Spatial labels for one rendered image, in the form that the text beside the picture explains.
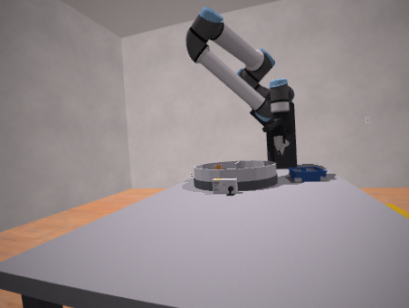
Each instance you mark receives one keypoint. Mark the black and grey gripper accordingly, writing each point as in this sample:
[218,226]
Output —
[282,129]

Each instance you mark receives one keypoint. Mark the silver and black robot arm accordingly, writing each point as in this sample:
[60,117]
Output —
[209,25]

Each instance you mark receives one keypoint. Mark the blue crate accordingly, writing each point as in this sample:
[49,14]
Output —
[307,176]

